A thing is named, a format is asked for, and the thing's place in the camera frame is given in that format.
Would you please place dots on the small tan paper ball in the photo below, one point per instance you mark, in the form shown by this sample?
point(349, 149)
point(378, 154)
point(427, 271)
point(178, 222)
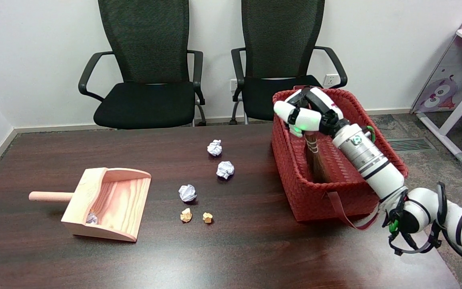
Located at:
point(186, 215)
point(207, 217)

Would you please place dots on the white wall outlet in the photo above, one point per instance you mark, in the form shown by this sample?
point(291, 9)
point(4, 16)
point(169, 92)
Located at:
point(330, 80)
point(234, 85)

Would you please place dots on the white crumpled paper ball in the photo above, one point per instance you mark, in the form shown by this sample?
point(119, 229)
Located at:
point(225, 169)
point(187, 193)
point(214, 147)

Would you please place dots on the small straw broom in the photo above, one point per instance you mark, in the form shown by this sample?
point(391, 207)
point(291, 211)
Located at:
point(318, 160)

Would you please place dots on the wooden dustpan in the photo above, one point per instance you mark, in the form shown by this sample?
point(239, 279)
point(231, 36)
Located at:
point(114, 204)

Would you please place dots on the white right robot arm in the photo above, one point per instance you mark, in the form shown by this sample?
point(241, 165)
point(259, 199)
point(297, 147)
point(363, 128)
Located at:
point(371, 160)

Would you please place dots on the floor vent grille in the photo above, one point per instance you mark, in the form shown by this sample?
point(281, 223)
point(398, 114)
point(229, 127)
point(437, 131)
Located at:
point(409, 144)

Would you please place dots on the red woven basket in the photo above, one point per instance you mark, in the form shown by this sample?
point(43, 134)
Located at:
point(315, 200)

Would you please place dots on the small white paper scrap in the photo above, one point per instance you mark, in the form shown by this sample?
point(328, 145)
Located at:
point(92, 218)

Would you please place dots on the black mesh office chair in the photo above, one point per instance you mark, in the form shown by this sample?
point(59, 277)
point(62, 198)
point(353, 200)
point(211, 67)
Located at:
point(279, 40)
point(146, 100)

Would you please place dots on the pink white children's desk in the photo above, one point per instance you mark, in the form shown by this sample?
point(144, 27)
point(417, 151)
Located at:
point(439, 92)

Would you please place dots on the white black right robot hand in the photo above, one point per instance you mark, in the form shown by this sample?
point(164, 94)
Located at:
point(309, 118)

